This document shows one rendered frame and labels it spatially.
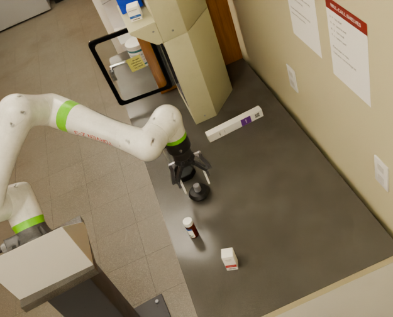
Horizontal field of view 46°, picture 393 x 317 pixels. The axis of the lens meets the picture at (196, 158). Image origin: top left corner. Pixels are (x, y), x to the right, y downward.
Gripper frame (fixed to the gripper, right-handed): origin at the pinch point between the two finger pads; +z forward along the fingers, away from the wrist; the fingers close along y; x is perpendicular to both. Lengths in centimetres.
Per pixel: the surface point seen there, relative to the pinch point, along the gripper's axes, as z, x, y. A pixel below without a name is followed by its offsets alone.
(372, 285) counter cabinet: 21, 59, -42
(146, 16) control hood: -49, -53, -9
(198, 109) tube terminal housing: -0.2, -44.6, -14.9
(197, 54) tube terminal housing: -27, -46, -23
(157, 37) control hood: -43, -44, -10
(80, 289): 22, 8, 63
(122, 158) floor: 101, -162, 49
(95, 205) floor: 102, -123, 77
